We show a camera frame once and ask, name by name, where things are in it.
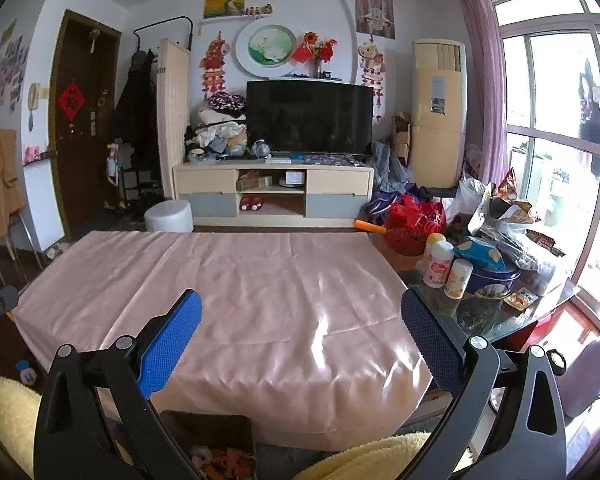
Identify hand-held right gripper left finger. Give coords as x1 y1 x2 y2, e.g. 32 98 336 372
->
32 289 216 480

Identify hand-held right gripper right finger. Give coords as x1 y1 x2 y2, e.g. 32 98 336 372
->
400 287 567 480

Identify dark trash bin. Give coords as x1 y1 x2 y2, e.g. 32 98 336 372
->
159 410 257 480

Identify metal clothes rack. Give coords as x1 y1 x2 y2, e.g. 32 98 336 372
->
0 210 46 286

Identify dark glass table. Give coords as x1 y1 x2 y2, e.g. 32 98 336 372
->
395 255 581 343

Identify short white pink-label bottle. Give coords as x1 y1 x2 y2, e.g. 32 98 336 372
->
444 258 474 300

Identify tall white pink-label bottle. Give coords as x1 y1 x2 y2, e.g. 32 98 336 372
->
422 232 455 288

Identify blue round cookie tin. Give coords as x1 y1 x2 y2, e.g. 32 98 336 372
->
460 259 523 297

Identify pink satin tablecloth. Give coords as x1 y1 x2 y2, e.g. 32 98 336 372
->
11 230 433 453

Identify brown coat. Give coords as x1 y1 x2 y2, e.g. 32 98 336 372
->
0 127 27 241

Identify small colourful packet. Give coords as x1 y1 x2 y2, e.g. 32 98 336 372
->
502 291 538 310

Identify blue snack bag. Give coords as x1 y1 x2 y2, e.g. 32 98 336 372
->
452 237 506 273

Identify yellow fluffy cloth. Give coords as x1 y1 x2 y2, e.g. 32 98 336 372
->
0 377 48 480
295 432 468 480

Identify red plastic basket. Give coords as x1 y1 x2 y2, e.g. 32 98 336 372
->
382 195 447 256

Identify white round stool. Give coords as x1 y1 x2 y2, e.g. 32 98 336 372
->
144 199 195 233

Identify dark brown door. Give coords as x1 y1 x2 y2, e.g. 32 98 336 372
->
47 9 123 243

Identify purple bag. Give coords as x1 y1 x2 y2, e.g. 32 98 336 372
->
367 187 421 228

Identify white plastic bag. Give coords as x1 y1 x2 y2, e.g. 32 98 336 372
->
455 175 496 235

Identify lavender cloth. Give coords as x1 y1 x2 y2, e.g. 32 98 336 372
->
562 320 600 418

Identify beige and grey TV cabinet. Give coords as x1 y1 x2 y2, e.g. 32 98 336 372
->
172 159 376 228

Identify red gold snack bag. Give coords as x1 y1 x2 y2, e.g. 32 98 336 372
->
490 167 533 223

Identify white toy figure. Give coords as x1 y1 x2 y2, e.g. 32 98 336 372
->
106 141 125 180

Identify red and beige box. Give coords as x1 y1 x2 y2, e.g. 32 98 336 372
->
236 171 273 192

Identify grey blue clothes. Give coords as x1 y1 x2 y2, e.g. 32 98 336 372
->
370 140 412 196

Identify red diamond door sticker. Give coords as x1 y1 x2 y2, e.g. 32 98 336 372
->
57 80 87 122

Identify cardboard boxes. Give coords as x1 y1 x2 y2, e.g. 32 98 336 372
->
391 110 413 166

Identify pile of clothes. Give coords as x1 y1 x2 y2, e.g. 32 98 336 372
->
184 94 248 163

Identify beige standing air conditioner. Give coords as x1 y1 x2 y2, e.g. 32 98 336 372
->
410 37 468 188

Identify beige woven folding panel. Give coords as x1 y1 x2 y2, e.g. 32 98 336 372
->
157 37 191 201

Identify black coats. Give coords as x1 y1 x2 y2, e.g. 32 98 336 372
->
112 49 162 171

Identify black flat television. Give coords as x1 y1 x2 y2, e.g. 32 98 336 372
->
245 79 376 157

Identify large window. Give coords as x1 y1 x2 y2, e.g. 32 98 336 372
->
490 0 600 331

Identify purple curtain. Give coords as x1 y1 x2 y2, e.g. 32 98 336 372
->
455 0 511 186

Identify red hanging fish ornament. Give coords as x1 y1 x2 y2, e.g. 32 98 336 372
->
200 32 231 106

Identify hanging clothes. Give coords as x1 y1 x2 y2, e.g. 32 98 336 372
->
577 57 600 171

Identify black tube coat rack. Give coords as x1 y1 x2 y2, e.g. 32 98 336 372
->
132 16 193 52

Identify red flowers in vase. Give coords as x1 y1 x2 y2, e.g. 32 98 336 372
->
292 32 340 78

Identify figure painting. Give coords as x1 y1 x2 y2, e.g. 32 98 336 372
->
355 0 397 41

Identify landscape painting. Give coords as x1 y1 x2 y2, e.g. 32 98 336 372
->
202 0 247 20

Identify beige wall intercom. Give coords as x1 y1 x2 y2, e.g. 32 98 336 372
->
26 82 42 131

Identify wall photo collage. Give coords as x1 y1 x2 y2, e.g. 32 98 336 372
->
0 35 30 128

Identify round hanging wall ornament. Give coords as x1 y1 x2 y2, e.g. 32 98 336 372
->
357 35 387 121

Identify round white wall picture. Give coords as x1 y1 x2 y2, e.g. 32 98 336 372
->
235 20 301 80

